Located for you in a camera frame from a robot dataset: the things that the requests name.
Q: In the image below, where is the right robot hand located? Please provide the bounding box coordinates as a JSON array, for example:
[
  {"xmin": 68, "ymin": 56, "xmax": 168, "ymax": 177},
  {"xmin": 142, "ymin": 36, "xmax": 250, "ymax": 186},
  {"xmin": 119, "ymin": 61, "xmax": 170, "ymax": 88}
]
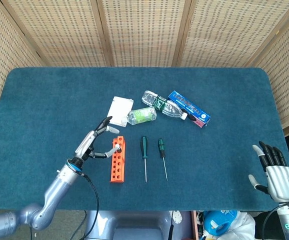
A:
[{"xmin": 248, "ymin": 141, "xmax": 289, "ymax": 202}]

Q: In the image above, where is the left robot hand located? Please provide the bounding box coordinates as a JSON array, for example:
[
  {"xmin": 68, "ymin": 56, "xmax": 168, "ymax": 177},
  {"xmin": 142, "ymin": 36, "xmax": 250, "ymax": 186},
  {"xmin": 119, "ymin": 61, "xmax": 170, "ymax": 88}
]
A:
[{"xmin": 73, "ymin": 116, "xmax": 122, "ymax": 162}]

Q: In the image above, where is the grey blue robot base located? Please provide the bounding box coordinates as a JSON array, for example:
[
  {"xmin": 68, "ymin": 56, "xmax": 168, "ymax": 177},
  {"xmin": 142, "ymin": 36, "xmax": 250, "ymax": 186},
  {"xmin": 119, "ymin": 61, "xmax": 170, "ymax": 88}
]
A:
[{"xmin": 84, "ymin": 210, "xmax": 173, "ymax": 240}]

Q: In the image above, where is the orange screwdriver rack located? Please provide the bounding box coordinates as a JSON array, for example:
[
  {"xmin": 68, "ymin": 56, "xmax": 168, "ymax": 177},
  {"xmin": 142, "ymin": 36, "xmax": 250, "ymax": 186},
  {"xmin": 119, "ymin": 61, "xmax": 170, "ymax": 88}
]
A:
[{"xmin": 108, "ymin": 135, "xmax": 127, "ymax": 184}]

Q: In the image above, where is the large green black screwdriver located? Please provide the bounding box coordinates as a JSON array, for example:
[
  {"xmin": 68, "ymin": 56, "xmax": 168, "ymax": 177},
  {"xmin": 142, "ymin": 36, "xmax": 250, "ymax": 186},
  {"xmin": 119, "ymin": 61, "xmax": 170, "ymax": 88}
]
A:
[{"xmin": 140, "ymin": 136, "xmax": 149, "ymax": 183}]

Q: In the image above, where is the small green black screwdriver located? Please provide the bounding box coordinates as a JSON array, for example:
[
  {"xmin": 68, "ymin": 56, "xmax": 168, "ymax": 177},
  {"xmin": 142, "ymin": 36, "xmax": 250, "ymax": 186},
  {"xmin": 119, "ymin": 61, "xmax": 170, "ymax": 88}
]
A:
[{"xmin": 157, "ymin": 138, "xmax": 169, "ymax": 182}]

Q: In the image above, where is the white plastic box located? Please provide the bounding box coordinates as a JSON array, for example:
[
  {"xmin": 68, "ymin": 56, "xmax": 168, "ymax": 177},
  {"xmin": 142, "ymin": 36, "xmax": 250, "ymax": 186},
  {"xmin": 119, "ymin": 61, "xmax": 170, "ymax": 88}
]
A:
[{"xmin": 106, "ymin": 96, "xmax": 135, "ymax": 128}]

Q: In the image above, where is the blue felt table cover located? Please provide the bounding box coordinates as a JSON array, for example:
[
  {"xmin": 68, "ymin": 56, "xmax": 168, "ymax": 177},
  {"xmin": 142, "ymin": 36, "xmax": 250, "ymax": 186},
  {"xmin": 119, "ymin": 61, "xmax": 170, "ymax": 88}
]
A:
[{"xmin": 0, "ymin": 66, "xmax": 289, "ymax": 212}]

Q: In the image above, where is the white plastic bag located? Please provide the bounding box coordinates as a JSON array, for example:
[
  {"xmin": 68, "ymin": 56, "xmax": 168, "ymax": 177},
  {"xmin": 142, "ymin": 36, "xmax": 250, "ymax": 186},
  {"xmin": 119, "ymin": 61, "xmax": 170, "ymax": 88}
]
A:
[{"xmin": 201, "ymin": 209, "xmax": 257, "ymax": 240}]

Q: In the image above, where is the light green label water bottle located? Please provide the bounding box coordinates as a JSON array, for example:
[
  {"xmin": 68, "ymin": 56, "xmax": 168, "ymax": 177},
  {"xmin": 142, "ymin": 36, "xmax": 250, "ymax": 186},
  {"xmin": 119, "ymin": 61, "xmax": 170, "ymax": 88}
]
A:
[{"xmin": 126, "ymin": 105, "xmax": 158, "ymax": 126}]

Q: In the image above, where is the blue white package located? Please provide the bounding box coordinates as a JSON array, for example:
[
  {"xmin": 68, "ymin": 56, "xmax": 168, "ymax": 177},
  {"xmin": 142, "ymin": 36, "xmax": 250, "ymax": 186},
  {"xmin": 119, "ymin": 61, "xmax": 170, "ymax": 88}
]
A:
[{"xmin": 204, "ymin": 209, "xmax": 238, "ymax": 237}]

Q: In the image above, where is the dark green label water bottle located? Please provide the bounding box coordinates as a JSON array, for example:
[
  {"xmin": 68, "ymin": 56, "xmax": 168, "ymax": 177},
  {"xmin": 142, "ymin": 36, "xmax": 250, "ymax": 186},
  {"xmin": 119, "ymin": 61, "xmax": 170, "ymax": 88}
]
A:
[{"xmin": 141, "ymin": 90, "xmax": 188, "ymax": 121}]

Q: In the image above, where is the brown wooden cabinet edge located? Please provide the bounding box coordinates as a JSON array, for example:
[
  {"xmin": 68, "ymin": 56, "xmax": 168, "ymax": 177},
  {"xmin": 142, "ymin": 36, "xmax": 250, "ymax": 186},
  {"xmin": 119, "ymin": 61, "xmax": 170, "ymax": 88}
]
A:
[{"xmin": 191, "ymin": 210, "xmax": 200, "ymax": 240}]

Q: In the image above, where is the white round plate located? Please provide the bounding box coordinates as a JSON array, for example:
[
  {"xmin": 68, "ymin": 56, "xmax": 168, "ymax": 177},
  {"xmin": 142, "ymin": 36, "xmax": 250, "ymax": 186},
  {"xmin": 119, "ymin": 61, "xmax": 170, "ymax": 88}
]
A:
[{"xmin": 172, "ymin": 210, "xmax": 184, "ymax": 225}]

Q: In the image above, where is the blue cookie box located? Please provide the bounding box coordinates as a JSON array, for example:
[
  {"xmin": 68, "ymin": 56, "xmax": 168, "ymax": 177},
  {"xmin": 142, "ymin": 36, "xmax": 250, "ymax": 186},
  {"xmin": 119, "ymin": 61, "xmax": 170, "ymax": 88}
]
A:
[{"xmin": 168, "ymin": 90, "xmax": 212, "ymax": 129}]

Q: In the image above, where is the woven bamboo folding screen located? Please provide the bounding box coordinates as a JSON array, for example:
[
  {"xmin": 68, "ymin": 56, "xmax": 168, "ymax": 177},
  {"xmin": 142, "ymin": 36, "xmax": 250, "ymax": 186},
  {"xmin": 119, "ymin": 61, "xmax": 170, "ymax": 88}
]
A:
[{"xmin": 0, "ymin": 0, "xmax": 289, "ymax": 137}]

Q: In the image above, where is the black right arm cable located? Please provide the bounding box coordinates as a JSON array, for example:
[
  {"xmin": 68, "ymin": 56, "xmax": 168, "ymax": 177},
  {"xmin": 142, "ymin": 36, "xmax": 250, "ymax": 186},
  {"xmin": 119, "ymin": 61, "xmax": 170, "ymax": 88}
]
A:
[{"xmin": 258, "ymin": 203, "xmax": 283, "ymax": 240}]

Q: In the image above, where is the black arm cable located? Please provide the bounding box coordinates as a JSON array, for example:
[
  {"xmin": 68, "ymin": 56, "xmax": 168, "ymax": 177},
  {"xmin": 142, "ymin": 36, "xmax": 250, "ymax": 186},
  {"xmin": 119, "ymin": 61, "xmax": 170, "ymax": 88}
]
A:
[
  {"xmin": 80, "ymin": 173, "xmax": 100, "ymax": 240},
  {"xmin": 258, "ymin": 203, "xmax": 283, "ymax": 240}
]

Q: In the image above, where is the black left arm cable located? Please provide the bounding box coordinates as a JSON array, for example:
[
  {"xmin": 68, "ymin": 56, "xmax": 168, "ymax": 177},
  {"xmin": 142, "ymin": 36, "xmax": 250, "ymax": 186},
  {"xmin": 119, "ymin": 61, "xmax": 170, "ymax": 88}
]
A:
[{"xmin": 80, "ymin": 173, "xmax": 100, "ymax": 240}]

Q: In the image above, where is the black hanging strap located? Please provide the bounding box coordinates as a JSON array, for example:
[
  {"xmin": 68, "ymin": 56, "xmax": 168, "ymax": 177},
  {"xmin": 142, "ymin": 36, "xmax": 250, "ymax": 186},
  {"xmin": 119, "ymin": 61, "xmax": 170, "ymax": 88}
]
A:
[{"xmin": 168, "ymin": 210, "xmax": 175, "ymax": 240}]

